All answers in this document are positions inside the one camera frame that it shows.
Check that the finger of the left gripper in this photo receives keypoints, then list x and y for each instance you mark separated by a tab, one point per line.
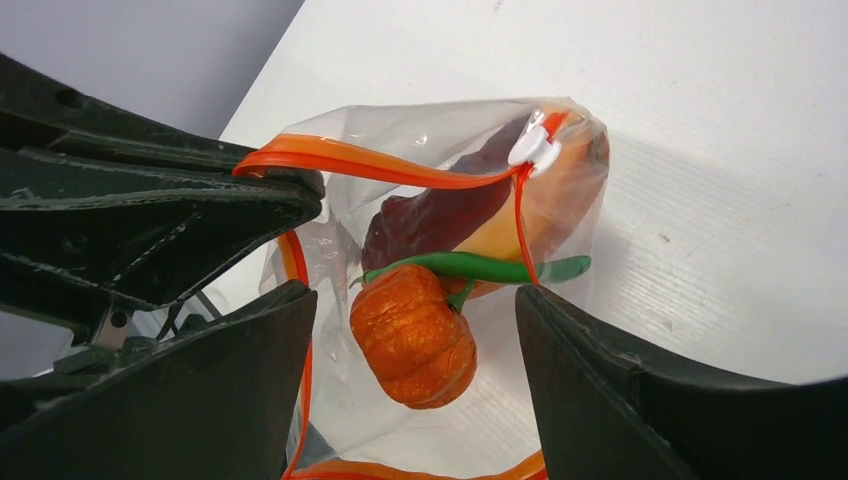
101	207

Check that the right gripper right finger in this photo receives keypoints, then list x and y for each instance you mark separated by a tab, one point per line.
610	405

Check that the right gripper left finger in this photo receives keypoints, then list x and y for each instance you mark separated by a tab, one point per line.
215	403

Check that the orange toy pumpkin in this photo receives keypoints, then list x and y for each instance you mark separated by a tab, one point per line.
416	343

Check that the green toy bean pod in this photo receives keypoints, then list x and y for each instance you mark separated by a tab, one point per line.
477	267

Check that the toy hot dog bun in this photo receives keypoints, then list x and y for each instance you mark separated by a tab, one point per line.
550	217

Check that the clear zip top bag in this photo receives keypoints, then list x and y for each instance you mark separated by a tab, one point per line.
344	425

